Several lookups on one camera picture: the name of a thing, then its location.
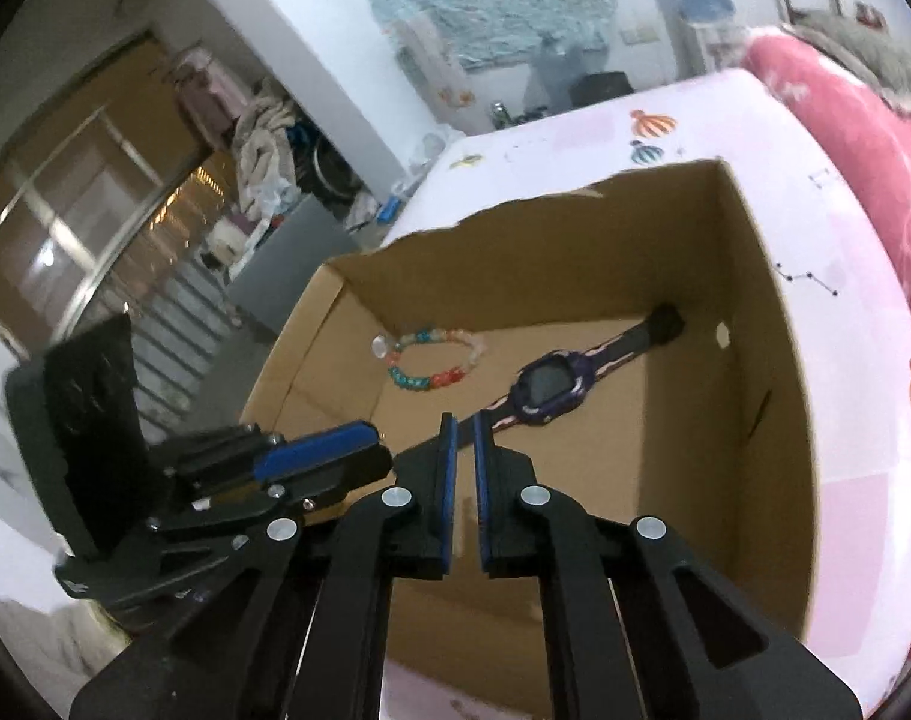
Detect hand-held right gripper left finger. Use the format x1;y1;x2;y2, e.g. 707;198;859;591
69;412;460;720

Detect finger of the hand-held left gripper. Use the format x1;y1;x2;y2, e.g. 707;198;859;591
193;448;394;518
151;422;382;496

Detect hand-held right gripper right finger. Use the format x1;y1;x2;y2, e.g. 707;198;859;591
472;414;865;720

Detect colourful beaded bracelet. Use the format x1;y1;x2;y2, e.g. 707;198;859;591
371;328;488;393

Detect purple watch with pink strap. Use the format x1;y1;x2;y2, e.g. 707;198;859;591
455;305;685;447

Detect brown cardboard box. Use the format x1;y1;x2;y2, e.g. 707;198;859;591
239;157;817;698

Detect white railing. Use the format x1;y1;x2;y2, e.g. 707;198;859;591
125;251;277;428

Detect grey cabinet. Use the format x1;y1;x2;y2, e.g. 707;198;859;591
226;199;362;338

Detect glass sliding door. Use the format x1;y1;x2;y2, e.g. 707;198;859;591
0;34;227;346

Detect pile of clothes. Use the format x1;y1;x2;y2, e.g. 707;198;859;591
174;45;352;241

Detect balloon print tablecloth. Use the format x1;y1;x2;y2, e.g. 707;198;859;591
380;67;911;720

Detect clear water jug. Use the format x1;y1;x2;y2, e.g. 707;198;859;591
523;34;603;113

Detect white water dispenser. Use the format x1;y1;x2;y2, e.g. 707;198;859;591
666;19;749;80

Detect pink blanket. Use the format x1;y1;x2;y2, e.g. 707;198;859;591
741;26;911;338

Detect grey blanket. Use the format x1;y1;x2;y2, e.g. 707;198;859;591
793;11;911;106

